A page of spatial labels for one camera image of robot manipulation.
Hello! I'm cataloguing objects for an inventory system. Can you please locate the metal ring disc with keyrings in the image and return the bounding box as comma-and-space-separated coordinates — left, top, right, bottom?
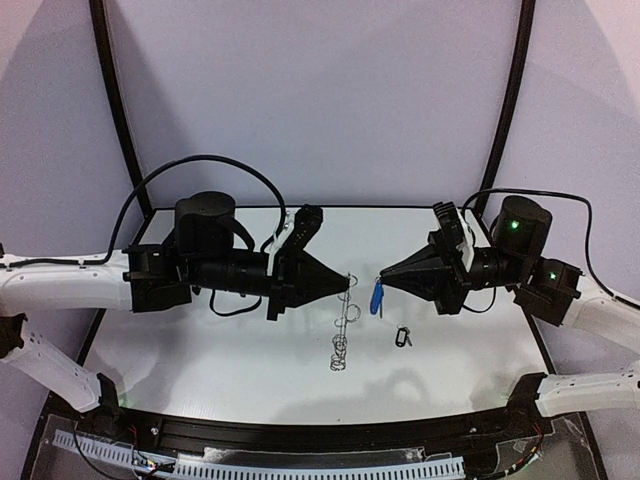
329, 272, 361, 372

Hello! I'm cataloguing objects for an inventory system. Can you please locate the blue tag key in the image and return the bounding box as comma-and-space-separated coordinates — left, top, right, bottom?
369, 278, 385, 318

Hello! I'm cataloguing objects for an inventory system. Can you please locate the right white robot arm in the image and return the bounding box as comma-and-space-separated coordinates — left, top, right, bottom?
369, 188, 639, 418

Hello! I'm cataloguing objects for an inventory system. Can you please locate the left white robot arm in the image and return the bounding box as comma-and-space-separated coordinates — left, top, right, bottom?
1, 191, 350, 418

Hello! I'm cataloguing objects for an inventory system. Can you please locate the black tag key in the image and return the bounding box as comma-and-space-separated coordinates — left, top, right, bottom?
394, 326, 413, 348

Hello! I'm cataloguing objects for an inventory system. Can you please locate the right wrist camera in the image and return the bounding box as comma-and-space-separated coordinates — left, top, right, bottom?
433, 202, 475, 273

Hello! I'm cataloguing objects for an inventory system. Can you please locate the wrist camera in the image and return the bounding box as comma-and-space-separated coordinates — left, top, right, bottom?
265, 204, 324, 277
433, 202, 475, 273

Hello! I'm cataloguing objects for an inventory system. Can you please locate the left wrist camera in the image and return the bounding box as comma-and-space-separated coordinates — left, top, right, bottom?
265, 204, 324, 277

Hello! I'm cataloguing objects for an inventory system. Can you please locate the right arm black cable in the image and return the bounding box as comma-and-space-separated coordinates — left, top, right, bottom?
460, 187, 640, 306

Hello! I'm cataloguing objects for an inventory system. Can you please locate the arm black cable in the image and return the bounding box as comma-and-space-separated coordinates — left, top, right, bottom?
460, 187, 640, 306
0, 153, 288, 271

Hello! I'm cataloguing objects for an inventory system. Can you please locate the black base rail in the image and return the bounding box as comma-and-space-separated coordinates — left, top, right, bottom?
122, 408, 523, 453

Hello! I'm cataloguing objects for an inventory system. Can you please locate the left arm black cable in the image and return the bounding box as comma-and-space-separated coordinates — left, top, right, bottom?
0, 153, 288, 271

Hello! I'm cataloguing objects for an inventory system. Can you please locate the white slotted cable duct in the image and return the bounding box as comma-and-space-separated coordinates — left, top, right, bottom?
46, 429, 466, 480

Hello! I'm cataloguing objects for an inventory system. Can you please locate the right black frame post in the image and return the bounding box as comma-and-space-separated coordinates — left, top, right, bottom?
480, 0, 536, 190

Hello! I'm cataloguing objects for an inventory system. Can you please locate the black frame post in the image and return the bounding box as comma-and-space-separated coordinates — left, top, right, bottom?
88, 0, 143, 187
480, 0, 536, 190

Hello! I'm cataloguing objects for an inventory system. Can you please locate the left black frame post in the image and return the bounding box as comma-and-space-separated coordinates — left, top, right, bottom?
88, 0, 143, 187

